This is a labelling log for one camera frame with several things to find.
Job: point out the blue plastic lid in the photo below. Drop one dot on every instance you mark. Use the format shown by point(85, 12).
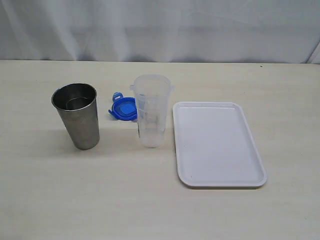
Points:
point(123, 108)

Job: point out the stainless steel cup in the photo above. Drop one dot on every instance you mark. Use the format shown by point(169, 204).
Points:
point(76, 105)

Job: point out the white plastic tray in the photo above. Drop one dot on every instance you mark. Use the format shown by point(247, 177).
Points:
point(214, 146)

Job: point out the clear plastic container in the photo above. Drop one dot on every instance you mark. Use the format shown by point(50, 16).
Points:
point(152, 93)

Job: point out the white backdrop curtain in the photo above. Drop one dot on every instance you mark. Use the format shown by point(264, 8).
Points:
point(207, 31)

